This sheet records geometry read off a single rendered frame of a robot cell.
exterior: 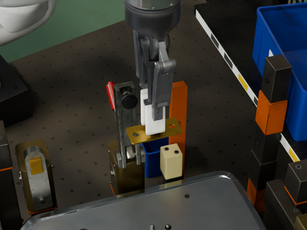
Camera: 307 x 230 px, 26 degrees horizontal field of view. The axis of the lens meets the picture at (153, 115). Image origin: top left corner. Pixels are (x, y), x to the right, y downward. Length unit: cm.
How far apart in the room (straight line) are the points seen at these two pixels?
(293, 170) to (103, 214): 36
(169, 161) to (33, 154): 26
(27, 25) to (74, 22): 174
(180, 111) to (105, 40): 98
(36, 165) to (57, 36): 227
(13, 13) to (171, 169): 68
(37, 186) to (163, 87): 43
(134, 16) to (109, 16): 271
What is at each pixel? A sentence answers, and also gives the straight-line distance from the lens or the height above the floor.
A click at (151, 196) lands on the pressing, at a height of 100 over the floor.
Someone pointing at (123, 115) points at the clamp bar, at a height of 115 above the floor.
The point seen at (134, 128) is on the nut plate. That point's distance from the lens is 105.
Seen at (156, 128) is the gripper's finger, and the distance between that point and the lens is 102.
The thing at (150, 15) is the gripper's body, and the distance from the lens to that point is 87.
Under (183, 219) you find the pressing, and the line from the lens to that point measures 125.
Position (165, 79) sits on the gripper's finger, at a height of 139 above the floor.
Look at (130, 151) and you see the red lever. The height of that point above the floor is 107.
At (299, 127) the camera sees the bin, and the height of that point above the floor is 107.
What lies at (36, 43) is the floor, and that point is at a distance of 344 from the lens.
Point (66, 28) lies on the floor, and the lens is 352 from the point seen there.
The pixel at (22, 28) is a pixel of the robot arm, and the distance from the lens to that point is 182.
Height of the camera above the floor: 196
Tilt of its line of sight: 42 degrees down
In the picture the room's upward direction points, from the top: straight up
